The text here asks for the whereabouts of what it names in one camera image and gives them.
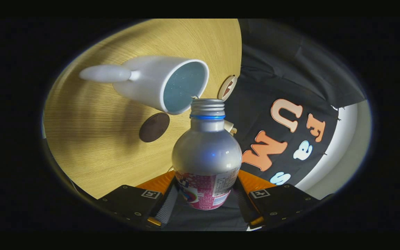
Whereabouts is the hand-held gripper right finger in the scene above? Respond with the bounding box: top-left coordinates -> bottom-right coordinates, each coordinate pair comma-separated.
236,169 -> 332,230

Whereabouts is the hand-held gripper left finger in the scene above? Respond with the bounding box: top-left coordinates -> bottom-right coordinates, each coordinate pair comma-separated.
96,170 -> 180,230

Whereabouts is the silver juice bottle red label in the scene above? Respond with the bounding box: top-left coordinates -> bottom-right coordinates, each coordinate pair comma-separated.
172,98 -> 243,210

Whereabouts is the brown round coaster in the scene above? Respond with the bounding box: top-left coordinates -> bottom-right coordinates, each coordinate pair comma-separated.
139,112 -> 170,143

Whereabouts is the white cup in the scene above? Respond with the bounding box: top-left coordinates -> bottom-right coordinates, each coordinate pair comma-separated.
79,56 -> 210,115

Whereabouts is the wooden table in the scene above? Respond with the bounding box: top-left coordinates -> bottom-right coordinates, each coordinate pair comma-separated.
43,19 -> 243,200

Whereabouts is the white round plate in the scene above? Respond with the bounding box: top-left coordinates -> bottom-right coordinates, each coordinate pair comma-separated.
217,75 -> 238,101

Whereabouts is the black backdrop cloth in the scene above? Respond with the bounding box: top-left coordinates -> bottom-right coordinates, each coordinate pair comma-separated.
162,19 -> 367,231

